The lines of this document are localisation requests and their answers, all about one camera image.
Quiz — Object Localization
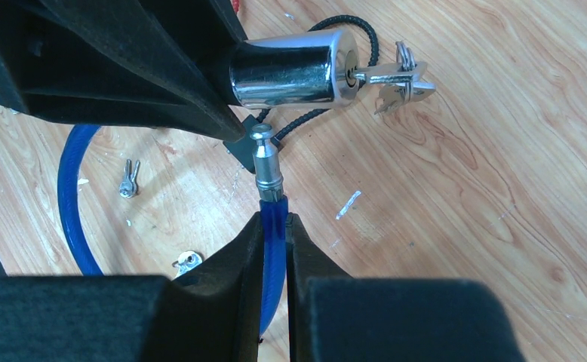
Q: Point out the blue cable lock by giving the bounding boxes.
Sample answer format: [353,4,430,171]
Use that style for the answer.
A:
[57,122,288,331]

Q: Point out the blue lock keys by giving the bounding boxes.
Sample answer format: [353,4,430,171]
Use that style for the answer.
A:
[349,41,437,114]

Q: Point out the red lock keys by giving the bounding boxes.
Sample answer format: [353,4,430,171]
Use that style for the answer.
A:
[172,250,203,279]

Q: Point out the black cable lock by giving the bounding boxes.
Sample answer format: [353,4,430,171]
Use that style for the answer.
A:
[210,14,380,144]

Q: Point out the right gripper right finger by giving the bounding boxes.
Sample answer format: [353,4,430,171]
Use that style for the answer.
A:
[286,213,524,361]

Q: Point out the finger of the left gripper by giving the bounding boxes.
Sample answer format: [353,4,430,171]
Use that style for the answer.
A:
[0,1,245,141]
[143,0,247,100]

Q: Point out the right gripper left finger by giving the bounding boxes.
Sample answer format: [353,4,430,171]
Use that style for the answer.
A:
[0,215,263,361]

